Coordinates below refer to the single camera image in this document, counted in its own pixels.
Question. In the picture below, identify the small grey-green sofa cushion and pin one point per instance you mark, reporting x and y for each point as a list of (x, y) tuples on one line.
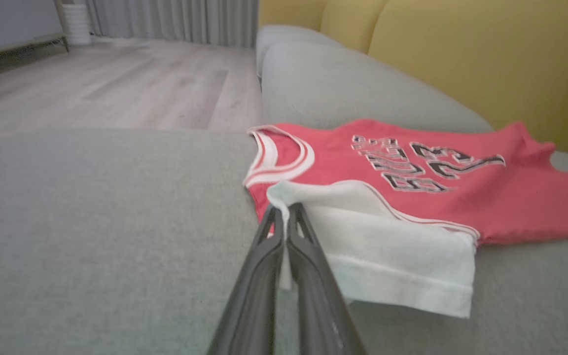
[(343, 84)]

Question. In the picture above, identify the white ribbed basket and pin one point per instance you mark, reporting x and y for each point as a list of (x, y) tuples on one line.
[(77, 24)]

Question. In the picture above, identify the red basketball jersey white trim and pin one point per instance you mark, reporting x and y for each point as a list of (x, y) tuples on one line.
[(412, 197)]

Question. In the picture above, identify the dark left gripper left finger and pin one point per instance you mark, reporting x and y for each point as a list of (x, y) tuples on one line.
[(257, 291)]

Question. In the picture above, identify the grey curtain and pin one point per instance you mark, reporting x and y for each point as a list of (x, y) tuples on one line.
[(175, 19)]

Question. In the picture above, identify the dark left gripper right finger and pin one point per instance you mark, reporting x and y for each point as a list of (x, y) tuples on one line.
[(318, 305)]

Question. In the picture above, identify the grey cabinet wooden legs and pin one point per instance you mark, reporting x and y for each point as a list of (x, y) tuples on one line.
[(13, 24)]

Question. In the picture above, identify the yellow sofa backrest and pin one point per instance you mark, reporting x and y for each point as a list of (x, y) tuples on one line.
[(461, 54)]

